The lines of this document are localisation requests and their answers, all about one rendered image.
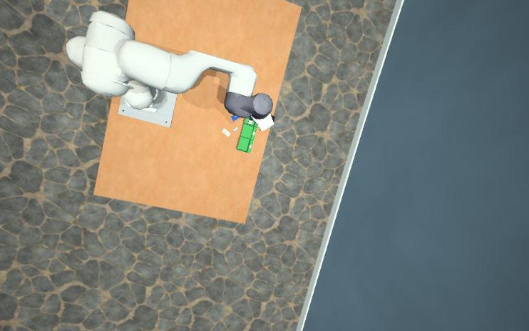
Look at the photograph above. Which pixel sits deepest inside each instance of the green three-compartment bin rack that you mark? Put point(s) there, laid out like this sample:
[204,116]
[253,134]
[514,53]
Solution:
[248,132]

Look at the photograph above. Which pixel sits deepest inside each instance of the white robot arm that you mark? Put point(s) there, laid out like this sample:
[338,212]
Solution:
[109,61]

